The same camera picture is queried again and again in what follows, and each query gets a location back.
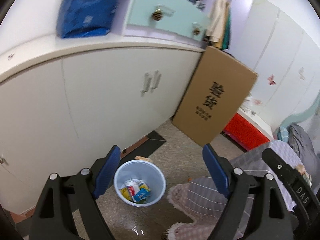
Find blue shopping bag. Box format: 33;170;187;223
56;0;119;38

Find red storage box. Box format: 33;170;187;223
223;113;270;151

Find grey folded blanket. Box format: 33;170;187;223
277;123;319;183

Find grey plaid bed sheet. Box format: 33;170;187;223
202;144;309;239

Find light blue trash bin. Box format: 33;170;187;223
113;160;166;207

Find white low cabinet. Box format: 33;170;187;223
1;34;202;214

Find hanging clothes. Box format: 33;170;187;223
205;0;229;49

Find pink butterfly wall sticker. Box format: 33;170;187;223
267;74;276;86

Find mint green bed headboard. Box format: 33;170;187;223
280;94;319;128

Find mint green drawer unit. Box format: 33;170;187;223
127;0;210;41

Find large cardboard box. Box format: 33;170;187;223
172;46;258;146

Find pink fringed floor rug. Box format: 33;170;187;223
167;183;217;240

